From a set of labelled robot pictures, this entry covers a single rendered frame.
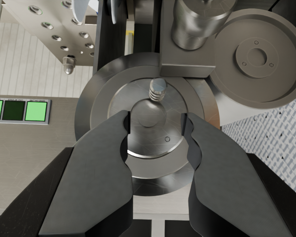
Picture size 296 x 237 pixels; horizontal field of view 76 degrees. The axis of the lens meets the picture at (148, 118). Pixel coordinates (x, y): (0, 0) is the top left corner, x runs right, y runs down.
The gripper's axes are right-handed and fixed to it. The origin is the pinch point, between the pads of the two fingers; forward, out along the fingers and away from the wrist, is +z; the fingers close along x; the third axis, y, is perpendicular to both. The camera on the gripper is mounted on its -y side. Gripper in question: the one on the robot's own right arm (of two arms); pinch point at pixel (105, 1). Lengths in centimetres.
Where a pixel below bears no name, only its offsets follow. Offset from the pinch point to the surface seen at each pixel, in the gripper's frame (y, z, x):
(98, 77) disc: 11.8, -3.2, 0.8
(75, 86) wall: -43, 167, -67
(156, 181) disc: 22.0, -3.2, 7.1
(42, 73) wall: -56, 165, -101
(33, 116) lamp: 11.0, 29.3, -24.5
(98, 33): 6.0, -2.1, 0.1
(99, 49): 7.9, -1.9, 0.3
